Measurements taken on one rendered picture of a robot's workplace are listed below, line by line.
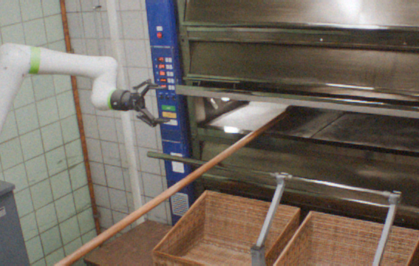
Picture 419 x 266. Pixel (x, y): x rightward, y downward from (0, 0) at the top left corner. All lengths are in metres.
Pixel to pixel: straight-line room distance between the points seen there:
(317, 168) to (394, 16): 0.81
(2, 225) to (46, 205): 1.01
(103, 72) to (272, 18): 0.77
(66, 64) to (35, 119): 0.98
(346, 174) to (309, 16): 0.72
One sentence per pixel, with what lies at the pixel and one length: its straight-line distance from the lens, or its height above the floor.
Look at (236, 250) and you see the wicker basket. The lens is 3.13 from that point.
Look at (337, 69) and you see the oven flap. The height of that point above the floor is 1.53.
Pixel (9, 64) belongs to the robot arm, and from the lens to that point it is 2.38.
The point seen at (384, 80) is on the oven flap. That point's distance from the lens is 2.55.
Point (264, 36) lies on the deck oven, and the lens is 2.78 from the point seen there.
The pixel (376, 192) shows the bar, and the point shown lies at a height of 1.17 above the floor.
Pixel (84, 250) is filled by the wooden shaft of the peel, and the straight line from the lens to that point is 2.02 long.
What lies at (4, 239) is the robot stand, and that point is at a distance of 2.72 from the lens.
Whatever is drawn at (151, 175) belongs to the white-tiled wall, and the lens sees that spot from 3.46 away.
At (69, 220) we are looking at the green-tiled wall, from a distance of 3.82.
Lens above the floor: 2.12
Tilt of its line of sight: 18 degrees down
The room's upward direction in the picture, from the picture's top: 6 degrees counter-clockwise
